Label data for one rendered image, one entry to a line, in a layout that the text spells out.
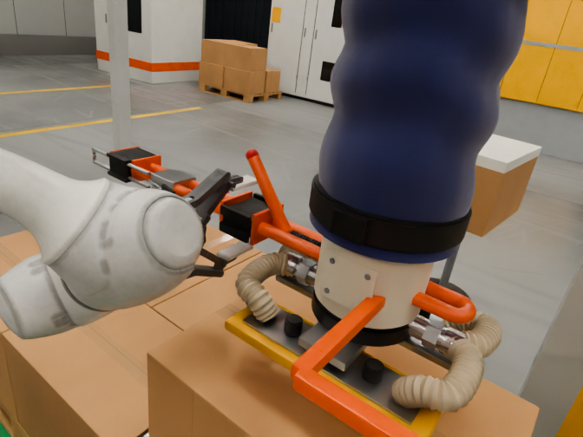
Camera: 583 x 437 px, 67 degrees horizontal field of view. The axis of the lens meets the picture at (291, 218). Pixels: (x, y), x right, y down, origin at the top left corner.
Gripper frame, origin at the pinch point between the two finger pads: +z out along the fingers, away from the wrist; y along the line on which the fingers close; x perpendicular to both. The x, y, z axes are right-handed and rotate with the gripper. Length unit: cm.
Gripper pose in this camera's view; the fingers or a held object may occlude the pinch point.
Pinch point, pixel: (246, 214)
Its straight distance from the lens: 82.0
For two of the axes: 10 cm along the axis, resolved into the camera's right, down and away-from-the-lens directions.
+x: 8.0, 3.4, -5.0
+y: -1.2, 9.0, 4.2
